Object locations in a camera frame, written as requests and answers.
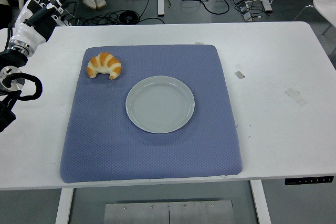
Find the white power strip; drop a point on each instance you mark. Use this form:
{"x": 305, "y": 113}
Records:
{"x": 65, "y": 21}

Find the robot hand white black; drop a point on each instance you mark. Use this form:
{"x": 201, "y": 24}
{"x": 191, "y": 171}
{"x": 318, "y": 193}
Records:
{"x": 26, "y": 28}

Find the white table leg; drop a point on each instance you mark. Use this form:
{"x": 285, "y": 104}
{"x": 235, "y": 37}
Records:
{"x": 63, "y": 205}
{"x": 261, "y": 203}

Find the grey power brick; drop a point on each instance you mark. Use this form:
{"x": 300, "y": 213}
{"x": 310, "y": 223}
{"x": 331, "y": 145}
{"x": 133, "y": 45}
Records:
{"x": 242, "y": 6}

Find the grey power adapter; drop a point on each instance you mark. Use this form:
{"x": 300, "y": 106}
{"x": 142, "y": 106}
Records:
{"x": 247, "y": 17}

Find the blue quilted mat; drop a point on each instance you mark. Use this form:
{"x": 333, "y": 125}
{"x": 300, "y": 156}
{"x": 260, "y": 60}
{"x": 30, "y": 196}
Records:
{"x": 131, "y": 155}

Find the small grey tape piece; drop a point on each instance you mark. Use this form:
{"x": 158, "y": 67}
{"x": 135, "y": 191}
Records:
{"x": 239, "y": 75}

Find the croissant bread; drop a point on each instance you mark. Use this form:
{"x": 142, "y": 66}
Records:
{"x": 105, "y": 61}

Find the grey round plate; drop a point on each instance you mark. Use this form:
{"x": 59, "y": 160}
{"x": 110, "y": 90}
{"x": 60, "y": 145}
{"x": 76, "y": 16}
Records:
{"x": 160, "y": 106}

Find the black table control panel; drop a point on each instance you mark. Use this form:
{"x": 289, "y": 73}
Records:
{"x": 309, "y": 180}

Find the large translucent tape piece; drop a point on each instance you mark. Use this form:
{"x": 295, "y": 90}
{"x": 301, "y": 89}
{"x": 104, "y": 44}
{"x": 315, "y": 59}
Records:
{"x": 296, "y": 97}

